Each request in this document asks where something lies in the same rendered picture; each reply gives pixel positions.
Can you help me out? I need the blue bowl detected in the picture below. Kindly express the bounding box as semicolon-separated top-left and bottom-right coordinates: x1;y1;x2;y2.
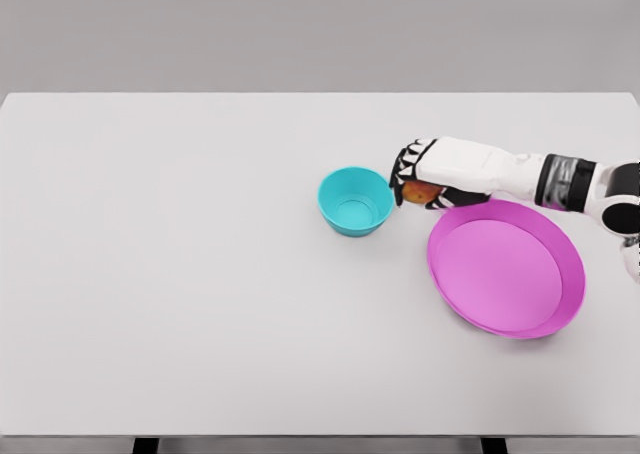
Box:
317;167;396;239

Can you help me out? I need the pink plate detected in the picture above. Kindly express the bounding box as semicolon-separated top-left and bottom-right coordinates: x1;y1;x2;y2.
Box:
426;198;587;341

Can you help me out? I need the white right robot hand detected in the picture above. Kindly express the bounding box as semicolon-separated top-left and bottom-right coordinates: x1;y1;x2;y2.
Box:
389;136;501;211

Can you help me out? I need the red yellow apple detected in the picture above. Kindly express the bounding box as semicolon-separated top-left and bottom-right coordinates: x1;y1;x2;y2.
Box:
402;179;443;206

